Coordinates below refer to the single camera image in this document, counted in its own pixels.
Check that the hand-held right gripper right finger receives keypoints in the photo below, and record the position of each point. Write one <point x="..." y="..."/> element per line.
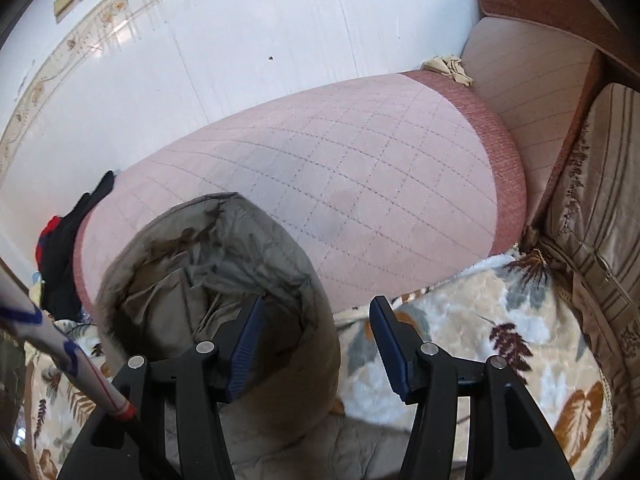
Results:
<point x="395" y="350"/>

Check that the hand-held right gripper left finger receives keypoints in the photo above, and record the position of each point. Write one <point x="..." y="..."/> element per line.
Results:
<point x="246" y="350"/>

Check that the grey padded jacket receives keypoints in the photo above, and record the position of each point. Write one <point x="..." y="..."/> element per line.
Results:
<point x="300" y="320"/>

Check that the dark clothes pile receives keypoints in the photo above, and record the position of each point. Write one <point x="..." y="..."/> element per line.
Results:
<point x="65" y="255"/>

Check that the leaf print fleece blanket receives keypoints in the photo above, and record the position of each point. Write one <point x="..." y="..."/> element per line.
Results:
<point x="475" y="320"/>

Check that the pink quilted sofa armrest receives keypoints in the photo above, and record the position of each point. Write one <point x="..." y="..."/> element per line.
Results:
<point x="300" y="160"/>

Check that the yellow cloth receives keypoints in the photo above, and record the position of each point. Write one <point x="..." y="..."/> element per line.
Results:
<point x="39" y="290"/>

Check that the striped floral sofa cushion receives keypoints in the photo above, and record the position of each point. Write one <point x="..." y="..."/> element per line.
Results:
<point x="595" y="200"/>

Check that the beige knotted cloth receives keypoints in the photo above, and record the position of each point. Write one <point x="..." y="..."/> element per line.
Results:
<point x="447" y="70"/>

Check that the pink quilted sofa back cushion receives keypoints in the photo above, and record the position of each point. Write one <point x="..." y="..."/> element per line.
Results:
<point x="525" y="90"/>

